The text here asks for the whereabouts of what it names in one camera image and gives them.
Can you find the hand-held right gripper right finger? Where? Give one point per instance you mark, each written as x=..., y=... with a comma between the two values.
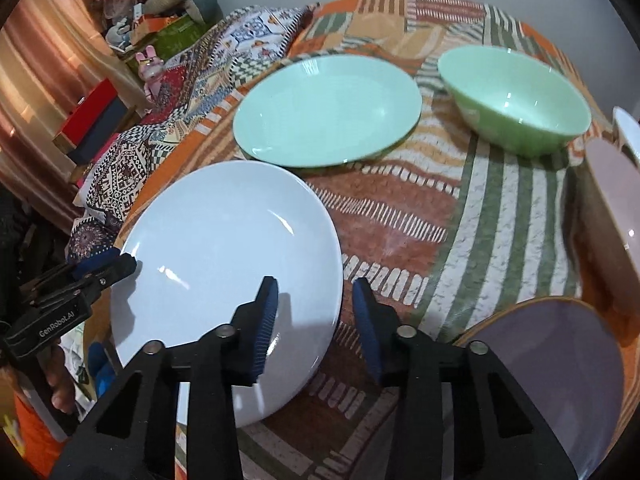
x=367, y=330

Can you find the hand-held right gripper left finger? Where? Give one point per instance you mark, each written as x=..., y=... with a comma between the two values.
x=267, y=320

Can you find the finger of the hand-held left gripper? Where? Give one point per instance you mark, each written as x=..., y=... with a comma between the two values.
x=119, y=267
x=89, y=266

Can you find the white plate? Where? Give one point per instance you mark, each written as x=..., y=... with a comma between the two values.
x=630, y=130
x=215, y=240

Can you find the green bowl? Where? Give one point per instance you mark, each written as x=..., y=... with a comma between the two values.
x=510, y=95

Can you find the person's left hand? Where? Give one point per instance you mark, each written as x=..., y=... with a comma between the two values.
x=62, y=385

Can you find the blue object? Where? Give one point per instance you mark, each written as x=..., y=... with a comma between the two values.
x=102, y=367

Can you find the person's orange clothing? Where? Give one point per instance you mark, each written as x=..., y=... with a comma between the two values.
x=35, y=430

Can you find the striped patchwork blanket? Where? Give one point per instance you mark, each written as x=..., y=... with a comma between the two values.
x=400, y=210

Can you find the navy blue box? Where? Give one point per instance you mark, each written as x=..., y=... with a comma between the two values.
x=100, y=132

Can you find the red box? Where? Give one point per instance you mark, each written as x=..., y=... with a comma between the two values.
x=90, y=110

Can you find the lilac plate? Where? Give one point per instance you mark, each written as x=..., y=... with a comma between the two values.
x=550, y=360

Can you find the pink bunny toy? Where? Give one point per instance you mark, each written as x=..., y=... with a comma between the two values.
x=150, y=67

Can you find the copper curtain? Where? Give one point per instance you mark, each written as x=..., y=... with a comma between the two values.
x=40, y=60

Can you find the patterned quilt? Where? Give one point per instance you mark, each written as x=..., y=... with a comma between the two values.
x=200, y=70

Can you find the green plate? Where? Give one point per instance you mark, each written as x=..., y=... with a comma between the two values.
x=325, y=110

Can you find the green box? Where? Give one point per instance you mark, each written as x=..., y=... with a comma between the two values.
x=175, y=35

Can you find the pink bowl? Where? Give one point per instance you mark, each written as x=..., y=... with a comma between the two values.
x=610, y=210

